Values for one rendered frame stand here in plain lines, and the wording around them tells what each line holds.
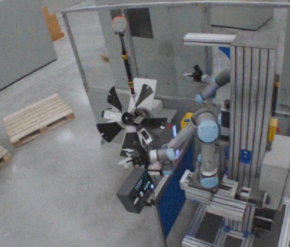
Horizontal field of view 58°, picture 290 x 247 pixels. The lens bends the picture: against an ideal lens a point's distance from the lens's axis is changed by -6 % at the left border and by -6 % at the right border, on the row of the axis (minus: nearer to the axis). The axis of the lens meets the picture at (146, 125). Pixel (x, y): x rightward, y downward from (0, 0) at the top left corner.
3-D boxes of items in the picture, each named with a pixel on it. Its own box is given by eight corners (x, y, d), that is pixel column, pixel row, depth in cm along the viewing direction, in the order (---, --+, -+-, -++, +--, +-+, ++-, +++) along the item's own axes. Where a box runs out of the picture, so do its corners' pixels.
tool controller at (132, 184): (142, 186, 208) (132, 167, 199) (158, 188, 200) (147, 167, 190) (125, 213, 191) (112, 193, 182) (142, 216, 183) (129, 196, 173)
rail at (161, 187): (190, 137, 283) (190, 131, 278) (194, 137, 281) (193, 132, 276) (151, 204, 223) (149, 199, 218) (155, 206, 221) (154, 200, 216)
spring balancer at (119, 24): (113, 32, 276) (113, 34, 270) (110, 17, 266) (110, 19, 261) (128, 29, 276) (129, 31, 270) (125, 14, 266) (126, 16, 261)
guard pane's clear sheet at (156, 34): (87, 85, 368) (65, 12, 308) (290, 113, 252) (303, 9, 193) (86, 86, 367) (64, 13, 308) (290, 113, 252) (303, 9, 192)
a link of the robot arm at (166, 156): (175, 163, 171) (174, 153, 166) (157, 164, 173) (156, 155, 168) (175, 154, 177) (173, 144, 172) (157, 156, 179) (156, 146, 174)
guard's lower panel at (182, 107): (103, 138, 426) (86, 87, 373) (280, 178, 307) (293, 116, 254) (102, 139, 424) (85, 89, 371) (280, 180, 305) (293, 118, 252)
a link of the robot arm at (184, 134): (202, 97, 167) (156, 147, 193) (204, 107, 159) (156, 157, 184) (216, 107, 171) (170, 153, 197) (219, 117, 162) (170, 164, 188)
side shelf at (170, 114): (149, 107, 330) (149, 105, 328) (177, 112, 314) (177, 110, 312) (140, 119, 314) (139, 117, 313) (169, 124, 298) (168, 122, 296)
